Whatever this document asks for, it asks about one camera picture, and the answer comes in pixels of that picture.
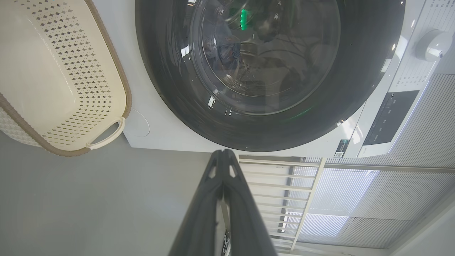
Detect white front-load washing machine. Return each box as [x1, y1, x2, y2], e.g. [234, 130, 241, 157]
[91, 0, 455, 159]

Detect round drain filter cover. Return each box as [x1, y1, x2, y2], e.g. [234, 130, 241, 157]
[123, 108, 150, 138]

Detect black washer display panel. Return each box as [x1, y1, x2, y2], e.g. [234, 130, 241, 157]
[363, 90, 421, 146]

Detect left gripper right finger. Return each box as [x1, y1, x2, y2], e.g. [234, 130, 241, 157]
[224, 150, 278, 256]

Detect white metal railing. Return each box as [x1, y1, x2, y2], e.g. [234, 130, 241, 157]
[237, 155, 326, 254]

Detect small dark code sticker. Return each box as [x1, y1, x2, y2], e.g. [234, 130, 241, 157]
[334, 139, 350, 159]

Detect cream perforated laundry basket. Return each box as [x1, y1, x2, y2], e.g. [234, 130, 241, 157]
[0, 0, 133, 157]

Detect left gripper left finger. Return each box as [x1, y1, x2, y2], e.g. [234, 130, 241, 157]
[168, 149, 226, 256]

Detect white window blinds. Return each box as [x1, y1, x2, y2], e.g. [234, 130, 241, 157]
[284, 74, 455, 249]

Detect dark round washer door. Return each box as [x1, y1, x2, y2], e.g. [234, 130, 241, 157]
[134, 0, 406, 152]

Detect silver washer control knob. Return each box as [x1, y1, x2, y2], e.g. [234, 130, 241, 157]
[415, 29, 454, 62]

